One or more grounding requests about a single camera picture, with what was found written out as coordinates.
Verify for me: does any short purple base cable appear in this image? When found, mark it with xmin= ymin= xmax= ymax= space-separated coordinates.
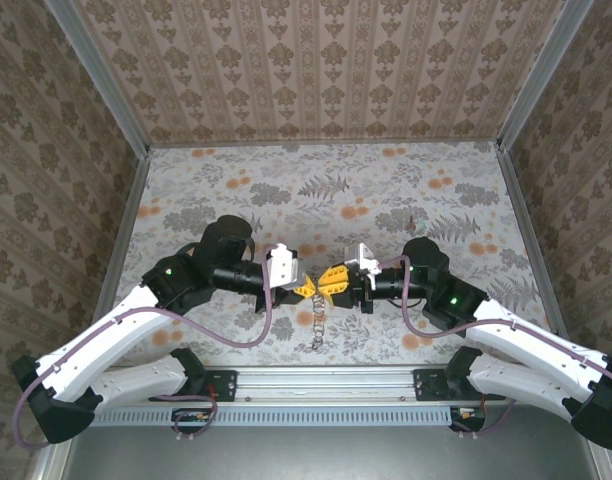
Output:
xmin=149 ymin=393 xmax=220 ymax=444
xmin=454 ymin=398 xmax=518 ymax=437

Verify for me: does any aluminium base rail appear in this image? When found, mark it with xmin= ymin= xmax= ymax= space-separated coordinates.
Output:
xmin=205 ymin=367 xmax=452 ymax=404

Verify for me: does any aluminium table side rail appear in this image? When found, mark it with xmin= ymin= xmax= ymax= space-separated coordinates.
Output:
xmin=92 ymin=149 xmax=151 ymax=324
xmin=495 ymin=144 xmax=571 ymax=337

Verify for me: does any white slotted cable duct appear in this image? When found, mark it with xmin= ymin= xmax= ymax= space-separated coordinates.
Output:
xmin=93 ymin=404 xmax=458 ymax=427

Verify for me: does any aluminium corner post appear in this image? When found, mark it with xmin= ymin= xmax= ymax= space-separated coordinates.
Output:
xmin=495 ymin=0 xmax=595 ymax=152
xmin=44 ymin=0 xmax=153 ymax=157

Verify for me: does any small green circuit board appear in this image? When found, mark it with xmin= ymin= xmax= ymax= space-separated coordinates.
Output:
xmin=450 ymin=407 xmax=487 ymax=431
xmin=173 ymin=407 xmax=217 ymax=431

